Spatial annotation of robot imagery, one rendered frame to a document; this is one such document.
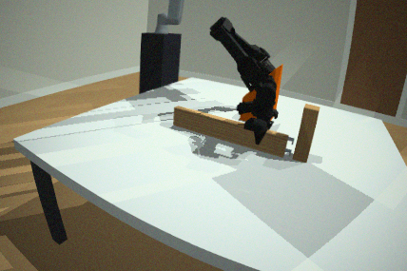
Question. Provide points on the wooden post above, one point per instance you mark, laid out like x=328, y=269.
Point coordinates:
x=309, y=120

